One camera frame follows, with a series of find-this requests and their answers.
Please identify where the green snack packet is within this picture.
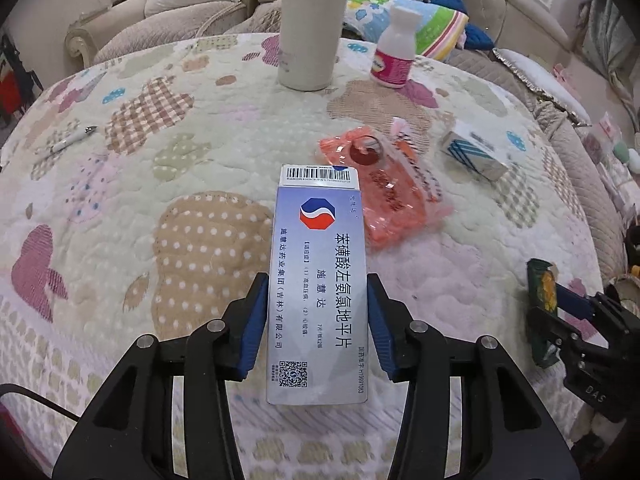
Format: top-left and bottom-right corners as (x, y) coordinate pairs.
(526, 258), (559, 368)

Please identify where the large white blue medicine box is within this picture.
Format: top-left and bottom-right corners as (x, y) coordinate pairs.
(266, 165), (369, 406)

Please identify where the orange transparent snack wrapper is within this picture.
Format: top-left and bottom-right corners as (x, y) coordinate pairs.
(319, 117), (454, 249)

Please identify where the white blue striped medicine box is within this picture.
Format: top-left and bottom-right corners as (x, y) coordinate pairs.
(442, 130), (510, 182)

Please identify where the green plush toy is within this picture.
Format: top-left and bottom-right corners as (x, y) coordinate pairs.
(612, 142), (630, 165)

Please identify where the patchwork quilted table cover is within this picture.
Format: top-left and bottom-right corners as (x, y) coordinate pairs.
(1, 34), (602, 479)

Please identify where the white frilled cushion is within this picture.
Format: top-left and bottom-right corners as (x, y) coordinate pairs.
(492, 48), (592, 126)

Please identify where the silver pen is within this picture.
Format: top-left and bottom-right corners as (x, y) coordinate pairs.
(35, 126), (98, 160)

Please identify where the white pill bottle pink label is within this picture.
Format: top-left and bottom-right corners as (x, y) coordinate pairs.
(370, 6), (421, 89)

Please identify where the blue knitted garment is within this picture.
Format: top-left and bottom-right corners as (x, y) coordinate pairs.
(429, 0), (497, 52)

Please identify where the colourful cartoon pillow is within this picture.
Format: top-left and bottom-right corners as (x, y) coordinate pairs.
(343, 0), (469, 61)

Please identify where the beige tufted sofa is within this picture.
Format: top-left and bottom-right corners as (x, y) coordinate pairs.
(65, 0), (627, 281)

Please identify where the white thermos bottle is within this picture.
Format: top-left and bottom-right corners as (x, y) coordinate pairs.
(278, 0), (346, 92)

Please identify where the black cable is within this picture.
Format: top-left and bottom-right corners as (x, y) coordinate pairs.
(0, 383), (82, 424)

